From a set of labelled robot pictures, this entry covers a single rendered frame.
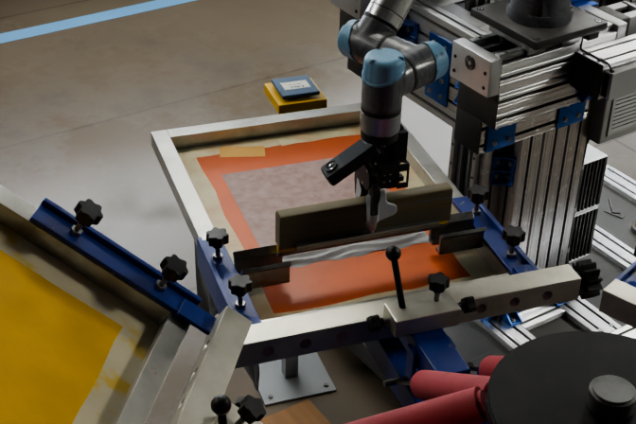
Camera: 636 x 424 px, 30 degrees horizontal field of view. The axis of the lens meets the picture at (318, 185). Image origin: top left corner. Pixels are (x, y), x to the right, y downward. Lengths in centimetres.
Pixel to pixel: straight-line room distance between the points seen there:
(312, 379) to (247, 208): 110
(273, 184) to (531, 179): 88
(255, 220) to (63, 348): 80
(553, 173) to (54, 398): 188
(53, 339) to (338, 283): 71
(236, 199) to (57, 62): 294
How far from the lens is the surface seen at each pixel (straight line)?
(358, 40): 225
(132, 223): 423
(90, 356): 181
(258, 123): 278
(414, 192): 228
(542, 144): 319
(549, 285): 222
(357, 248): 240
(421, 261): 239
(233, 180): 263
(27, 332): 179
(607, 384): 154
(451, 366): 200
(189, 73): 526
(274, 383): 351
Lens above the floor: 233
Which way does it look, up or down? 32 degrees down
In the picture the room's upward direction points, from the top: 2 degrees clockwise
